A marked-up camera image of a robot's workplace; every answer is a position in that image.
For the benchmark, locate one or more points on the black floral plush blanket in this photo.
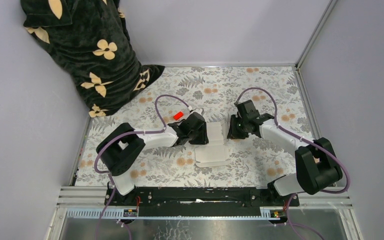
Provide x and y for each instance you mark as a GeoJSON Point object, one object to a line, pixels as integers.
{"type": "Point", "coordinates": [90, 41]}

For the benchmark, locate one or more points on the white cardboard paper box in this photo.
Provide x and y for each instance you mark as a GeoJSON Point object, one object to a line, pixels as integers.
{"type": "Point", "coordinates": [216, 152]}

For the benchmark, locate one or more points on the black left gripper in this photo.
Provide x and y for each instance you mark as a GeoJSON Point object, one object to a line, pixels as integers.
{"type": "Point", "coordinates": [203, 139]}

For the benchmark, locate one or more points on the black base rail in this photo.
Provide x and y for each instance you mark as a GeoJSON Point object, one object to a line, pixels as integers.
{"type": "Point", "coordinates": [156, 196]}

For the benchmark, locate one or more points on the floral patterned table cloth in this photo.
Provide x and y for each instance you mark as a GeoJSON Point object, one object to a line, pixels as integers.
{"type": "Point", "coordinates": [212, 92]}

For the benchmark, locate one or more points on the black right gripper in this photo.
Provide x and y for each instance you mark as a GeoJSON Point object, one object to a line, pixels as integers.
{"type": "Point", "coordinates": [232, 134]}

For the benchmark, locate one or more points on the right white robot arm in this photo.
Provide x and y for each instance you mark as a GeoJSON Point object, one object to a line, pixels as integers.
{"type": "Point", "coordinates": [315, 167]}

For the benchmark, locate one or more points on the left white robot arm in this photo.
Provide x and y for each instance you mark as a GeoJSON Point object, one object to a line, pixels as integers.
{"type": "Point", "coordinates": [119, 150]}

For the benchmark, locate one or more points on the red rectangular block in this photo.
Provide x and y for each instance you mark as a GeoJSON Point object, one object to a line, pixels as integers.
{"type": "Point", "coordinates": [178, 116]}

